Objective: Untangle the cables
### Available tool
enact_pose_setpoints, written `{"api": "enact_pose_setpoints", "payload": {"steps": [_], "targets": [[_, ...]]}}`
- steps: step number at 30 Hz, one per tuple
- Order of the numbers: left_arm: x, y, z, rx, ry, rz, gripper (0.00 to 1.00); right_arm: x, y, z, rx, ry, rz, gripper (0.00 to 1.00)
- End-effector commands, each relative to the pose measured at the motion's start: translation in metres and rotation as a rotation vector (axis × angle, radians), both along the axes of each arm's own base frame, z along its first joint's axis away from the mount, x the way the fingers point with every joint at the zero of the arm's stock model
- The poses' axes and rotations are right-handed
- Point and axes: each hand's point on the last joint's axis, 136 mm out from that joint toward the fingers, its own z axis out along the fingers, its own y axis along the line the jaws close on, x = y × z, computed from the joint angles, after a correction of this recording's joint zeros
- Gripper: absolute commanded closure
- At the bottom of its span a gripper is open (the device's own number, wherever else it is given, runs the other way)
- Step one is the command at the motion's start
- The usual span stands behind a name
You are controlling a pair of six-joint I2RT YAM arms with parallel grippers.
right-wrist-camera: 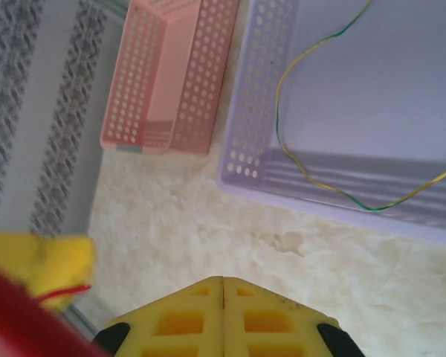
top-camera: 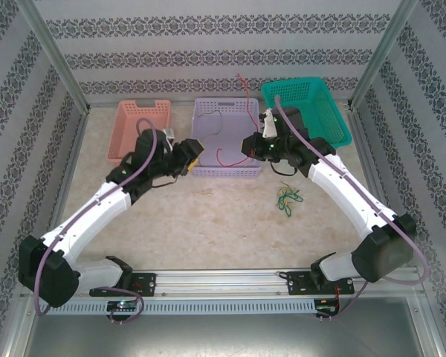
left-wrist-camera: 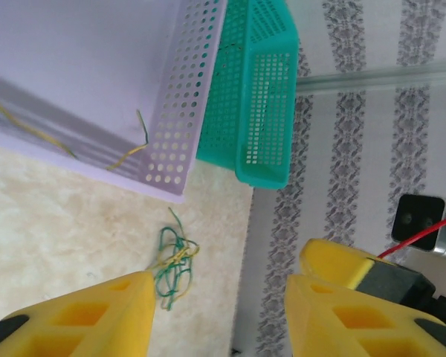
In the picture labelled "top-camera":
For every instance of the left aluminium side rail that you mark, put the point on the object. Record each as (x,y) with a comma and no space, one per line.
(78,134)

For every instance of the left aluminium frame post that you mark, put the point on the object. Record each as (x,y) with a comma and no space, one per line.
(55,56)

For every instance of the pink plastic basket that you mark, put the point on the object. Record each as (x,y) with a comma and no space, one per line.
(126,126)

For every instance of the right aluminium frame post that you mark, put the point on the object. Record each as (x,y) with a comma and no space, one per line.
(383,56)

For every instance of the left circuit board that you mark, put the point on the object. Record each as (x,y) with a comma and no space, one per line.
(122,305)

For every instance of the right circuit board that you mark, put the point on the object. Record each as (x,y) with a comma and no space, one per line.
(325,306)

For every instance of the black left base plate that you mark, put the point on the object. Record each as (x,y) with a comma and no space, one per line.
(148,284)

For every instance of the aluminium frame post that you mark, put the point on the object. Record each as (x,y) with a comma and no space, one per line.
(383,56)
(55,56)

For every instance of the aluminium side rail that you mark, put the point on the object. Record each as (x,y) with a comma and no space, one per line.
(360,156)
(78,134)

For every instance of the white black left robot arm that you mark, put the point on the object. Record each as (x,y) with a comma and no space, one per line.
(93,212)

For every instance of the aluminium mounting rail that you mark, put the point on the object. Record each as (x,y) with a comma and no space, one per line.
(223,282)

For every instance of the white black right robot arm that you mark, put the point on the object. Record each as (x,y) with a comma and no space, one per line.
(342,189)

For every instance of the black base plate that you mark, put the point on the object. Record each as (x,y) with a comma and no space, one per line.
(297,284)
(148,284)

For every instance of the circuit board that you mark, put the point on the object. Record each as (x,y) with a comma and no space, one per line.
(325,306)
(122,305)

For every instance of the grey metal front panel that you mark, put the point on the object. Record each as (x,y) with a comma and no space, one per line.
(223,334)

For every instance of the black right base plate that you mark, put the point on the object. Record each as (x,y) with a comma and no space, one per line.
(297,284)

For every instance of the white plastic mounting bracket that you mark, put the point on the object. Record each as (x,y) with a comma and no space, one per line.
(169,134)

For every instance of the purple plastic basket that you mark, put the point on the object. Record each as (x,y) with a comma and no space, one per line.
(230,126)

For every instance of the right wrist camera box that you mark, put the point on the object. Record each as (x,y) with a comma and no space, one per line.
(269,124)

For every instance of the right aluminium side rail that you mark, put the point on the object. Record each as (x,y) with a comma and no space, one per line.
(360,156)

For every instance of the green plastic basket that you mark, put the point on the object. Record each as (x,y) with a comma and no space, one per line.
(319,111)

